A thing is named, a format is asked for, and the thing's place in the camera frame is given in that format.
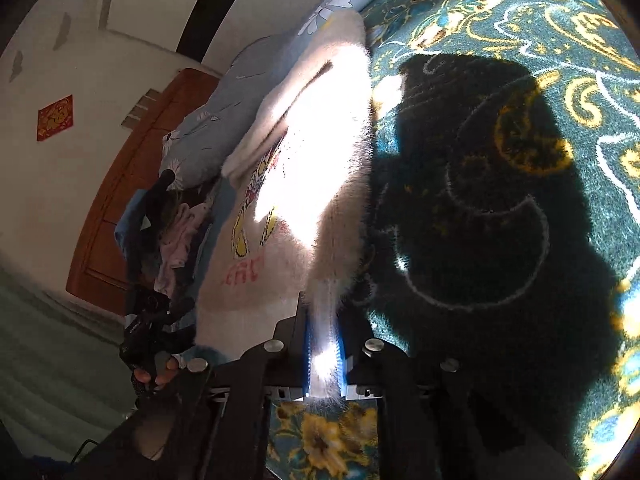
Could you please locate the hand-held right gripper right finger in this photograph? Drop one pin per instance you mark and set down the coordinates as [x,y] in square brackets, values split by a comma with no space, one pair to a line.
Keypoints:
[361,355]

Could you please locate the grey green cloth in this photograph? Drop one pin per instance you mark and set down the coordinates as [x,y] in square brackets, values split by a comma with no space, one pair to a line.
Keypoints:
[50,350]

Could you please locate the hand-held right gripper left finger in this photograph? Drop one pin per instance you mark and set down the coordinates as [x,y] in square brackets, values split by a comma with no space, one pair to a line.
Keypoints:
[287,350]

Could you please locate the blue floral pillow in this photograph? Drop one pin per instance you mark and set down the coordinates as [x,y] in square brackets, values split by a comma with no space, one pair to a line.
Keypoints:
[220,110]

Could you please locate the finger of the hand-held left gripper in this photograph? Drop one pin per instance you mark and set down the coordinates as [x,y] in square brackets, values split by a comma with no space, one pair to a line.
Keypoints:
[150,220]

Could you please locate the wooden bed frame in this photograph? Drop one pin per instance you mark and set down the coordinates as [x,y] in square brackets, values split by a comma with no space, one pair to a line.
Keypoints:
[125,185]

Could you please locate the pile of clothes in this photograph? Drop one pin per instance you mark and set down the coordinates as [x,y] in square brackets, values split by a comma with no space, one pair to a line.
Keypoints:
[180,232]

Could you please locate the dark green floral blanket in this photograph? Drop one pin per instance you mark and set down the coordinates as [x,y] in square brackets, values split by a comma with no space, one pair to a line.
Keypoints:
[500,160]

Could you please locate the red square wall decoration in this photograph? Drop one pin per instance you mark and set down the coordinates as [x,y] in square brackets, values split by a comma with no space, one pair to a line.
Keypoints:
[55,117]

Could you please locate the white wardrobe black stripe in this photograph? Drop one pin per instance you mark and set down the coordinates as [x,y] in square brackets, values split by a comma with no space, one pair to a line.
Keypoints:
[150,5]

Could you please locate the fuzzy beige sweater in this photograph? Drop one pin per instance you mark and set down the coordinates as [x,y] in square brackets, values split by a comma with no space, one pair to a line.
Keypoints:
[300,185]

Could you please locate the person's left hand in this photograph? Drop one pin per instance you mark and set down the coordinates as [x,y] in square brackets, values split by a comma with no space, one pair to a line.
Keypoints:
[157,375]

